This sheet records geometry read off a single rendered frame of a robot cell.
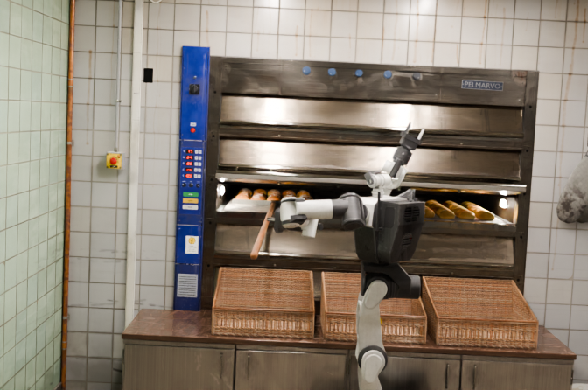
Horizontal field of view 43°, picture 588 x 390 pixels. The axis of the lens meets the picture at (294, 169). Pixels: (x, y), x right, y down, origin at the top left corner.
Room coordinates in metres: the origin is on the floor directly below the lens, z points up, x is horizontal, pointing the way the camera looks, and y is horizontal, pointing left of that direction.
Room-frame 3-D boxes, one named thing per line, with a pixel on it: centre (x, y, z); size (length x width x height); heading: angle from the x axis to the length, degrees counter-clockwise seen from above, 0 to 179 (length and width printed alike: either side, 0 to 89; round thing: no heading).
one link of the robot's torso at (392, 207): (3.55, -0.45, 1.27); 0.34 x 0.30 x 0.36; 135
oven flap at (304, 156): (4.44, -0.45, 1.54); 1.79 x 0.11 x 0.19; 90
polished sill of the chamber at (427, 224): (4.47, -0.45, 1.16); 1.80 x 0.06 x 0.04; 90
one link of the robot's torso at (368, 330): (3.57, -0.42, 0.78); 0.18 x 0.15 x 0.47; 1
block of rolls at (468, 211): (4.88, -1.03, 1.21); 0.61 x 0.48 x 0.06; 0
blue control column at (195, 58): (5.37, 0.61, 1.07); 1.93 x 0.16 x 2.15; 0
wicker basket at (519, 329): (4.18, -1.07, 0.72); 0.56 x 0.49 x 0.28; 91
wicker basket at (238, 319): (4.17, 0.13, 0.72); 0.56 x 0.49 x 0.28; 91
